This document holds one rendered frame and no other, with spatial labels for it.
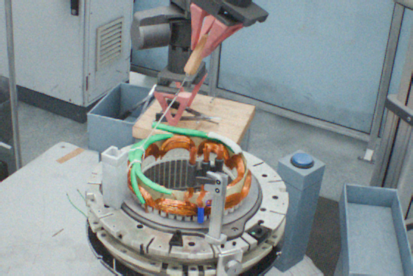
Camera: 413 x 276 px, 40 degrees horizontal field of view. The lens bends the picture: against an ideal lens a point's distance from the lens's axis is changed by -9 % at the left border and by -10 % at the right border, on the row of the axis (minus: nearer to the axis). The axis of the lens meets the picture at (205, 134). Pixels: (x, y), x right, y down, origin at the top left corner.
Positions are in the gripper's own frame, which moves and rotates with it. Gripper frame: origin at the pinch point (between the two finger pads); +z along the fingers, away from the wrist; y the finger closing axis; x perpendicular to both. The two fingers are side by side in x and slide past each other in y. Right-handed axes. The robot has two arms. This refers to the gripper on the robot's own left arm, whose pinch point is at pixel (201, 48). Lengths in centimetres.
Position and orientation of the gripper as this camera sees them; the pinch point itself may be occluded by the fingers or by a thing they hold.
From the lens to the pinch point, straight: 84.3
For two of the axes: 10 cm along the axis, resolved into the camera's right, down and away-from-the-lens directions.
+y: 7.5, 6.1, -2.4
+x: 5.1, -3.1, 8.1
